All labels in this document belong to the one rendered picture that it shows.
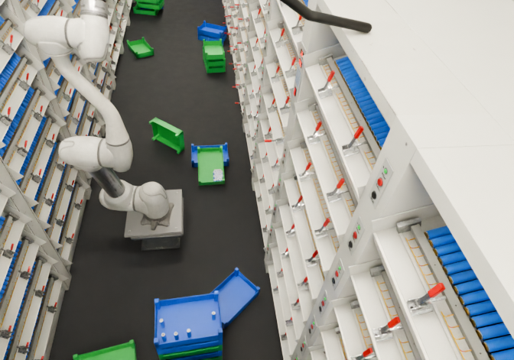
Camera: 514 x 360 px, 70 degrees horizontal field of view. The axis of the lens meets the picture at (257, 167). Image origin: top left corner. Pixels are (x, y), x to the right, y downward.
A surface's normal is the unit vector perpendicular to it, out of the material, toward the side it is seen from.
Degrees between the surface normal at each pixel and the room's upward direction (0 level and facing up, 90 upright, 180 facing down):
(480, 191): 0
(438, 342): 21
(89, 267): 0
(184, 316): 0
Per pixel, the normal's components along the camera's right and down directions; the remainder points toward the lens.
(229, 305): 0.07, -0.69
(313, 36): 0.13, 0.72
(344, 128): -0.28, -0.63
